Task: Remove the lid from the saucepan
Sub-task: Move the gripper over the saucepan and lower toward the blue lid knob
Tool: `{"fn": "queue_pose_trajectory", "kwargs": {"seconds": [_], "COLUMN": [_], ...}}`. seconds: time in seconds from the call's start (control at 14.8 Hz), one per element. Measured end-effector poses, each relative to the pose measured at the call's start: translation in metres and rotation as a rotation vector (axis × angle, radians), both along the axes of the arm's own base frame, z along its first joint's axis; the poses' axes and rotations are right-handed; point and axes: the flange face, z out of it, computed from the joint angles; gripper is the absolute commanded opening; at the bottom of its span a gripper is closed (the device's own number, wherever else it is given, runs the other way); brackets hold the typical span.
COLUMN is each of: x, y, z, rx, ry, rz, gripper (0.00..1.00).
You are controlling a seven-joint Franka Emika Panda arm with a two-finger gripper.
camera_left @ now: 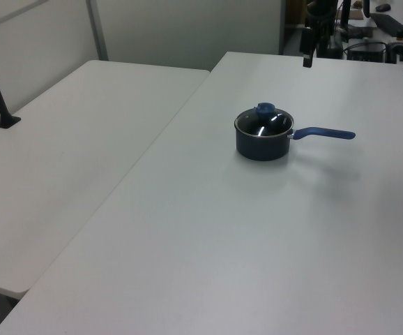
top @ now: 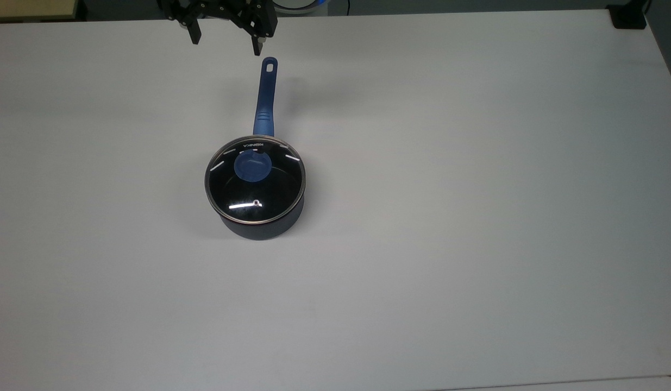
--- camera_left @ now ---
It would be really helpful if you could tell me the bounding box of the dark blue saucepan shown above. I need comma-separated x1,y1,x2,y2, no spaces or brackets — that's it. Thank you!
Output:
234,110,357,162

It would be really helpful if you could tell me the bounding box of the glass lid with blue knob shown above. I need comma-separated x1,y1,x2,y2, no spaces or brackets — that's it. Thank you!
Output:
235,102,295,137

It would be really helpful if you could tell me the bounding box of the black keyboard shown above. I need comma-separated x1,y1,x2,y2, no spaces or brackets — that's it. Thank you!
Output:
369,12,403,38

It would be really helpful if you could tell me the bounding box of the grey partition frame post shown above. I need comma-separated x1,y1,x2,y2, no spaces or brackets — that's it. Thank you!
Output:
85,0,109,61

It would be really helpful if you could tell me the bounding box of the white side table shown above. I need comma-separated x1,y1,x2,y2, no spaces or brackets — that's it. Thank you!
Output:
0,59,211,299

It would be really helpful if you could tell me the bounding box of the thin black stand pole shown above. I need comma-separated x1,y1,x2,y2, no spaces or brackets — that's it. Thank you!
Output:
340,0,351,36

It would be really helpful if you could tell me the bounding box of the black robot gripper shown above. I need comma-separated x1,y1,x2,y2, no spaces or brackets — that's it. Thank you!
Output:
300,0,338,68

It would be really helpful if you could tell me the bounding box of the black electronics box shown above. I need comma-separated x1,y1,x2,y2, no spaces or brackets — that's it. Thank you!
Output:
347,41,386,62

